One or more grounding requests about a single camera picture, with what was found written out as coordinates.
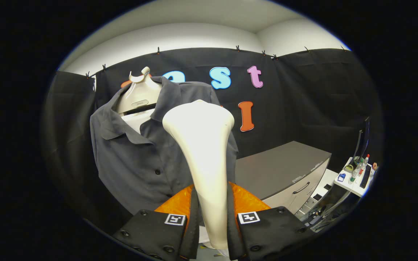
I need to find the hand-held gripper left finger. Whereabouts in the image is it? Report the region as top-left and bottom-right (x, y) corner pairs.
(113, 183), (200, 261)

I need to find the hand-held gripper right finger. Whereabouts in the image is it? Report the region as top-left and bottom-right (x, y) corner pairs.
(226, 181), (316, 261)

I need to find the white garment steamer head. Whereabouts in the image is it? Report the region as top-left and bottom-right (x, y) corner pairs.
(162, 100), (235, 250)

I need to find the grey button shirt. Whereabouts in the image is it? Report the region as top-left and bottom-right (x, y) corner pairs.
(90, 76), (239, 215)

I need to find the grey top cabinet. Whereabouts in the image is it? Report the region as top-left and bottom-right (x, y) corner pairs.
(235, 141), (332, 214)

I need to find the white side table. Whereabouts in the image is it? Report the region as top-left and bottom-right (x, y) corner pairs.
(334, 157), (376, 198)

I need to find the black backdrop cloth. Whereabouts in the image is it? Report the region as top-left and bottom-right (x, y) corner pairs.
(42, 47), (384, 232)

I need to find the dark computer monitor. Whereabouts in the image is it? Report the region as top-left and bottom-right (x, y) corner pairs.
(352, 116), (371, 167)

